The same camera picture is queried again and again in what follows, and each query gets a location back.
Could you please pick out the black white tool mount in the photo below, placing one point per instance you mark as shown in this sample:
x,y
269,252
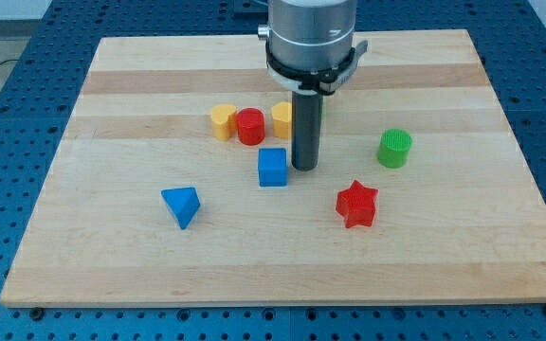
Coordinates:
x,y
322,82

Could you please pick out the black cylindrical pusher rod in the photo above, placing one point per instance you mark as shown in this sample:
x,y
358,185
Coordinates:
x,y
306,126

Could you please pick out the blue cube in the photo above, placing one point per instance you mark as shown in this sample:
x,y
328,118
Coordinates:
x,y
272,167

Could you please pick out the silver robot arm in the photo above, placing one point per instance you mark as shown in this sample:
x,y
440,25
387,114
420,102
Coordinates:
x,y
310,51

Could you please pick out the yellow hexagon block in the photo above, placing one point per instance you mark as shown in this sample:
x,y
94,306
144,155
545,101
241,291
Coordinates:
x,y
282,119

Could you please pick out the red cylinder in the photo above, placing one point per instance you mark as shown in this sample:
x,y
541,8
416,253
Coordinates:
x,y
250,126

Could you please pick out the yellow heart block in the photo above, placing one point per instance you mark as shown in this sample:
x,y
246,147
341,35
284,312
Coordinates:
x,y
222,118

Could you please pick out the green cylinder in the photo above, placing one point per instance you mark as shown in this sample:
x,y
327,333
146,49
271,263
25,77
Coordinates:
x,y
394,148

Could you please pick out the red star block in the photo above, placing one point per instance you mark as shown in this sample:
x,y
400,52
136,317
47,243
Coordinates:
x,y
357,205

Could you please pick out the wooden board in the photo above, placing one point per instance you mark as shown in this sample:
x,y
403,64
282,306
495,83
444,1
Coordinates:
x,y
462,222

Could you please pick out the blue triangular prism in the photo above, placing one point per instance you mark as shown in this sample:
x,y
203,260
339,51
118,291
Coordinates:
x,y
183,203

